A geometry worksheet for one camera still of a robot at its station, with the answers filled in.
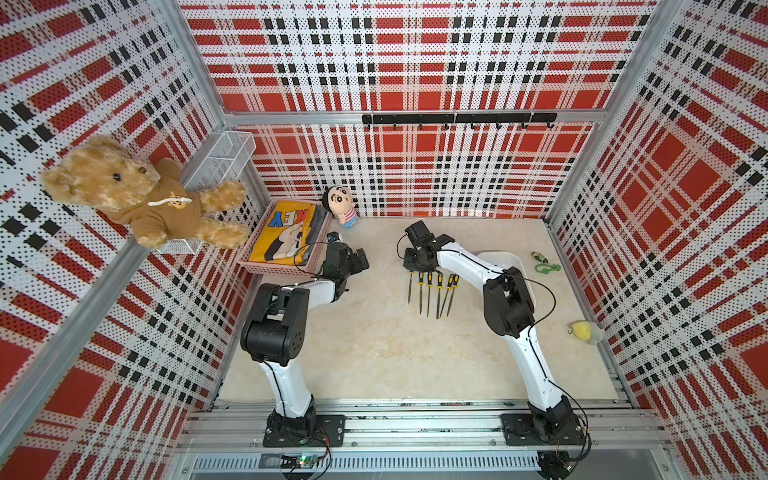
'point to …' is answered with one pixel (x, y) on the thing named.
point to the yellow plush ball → (581, 329)
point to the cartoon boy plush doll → (338, 200)
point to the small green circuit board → (299, 461)
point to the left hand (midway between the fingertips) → (357, 254)
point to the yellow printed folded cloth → (285, 234)
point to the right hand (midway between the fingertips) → (413, 261)
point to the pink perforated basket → (319, 228)
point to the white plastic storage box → (504, 260)
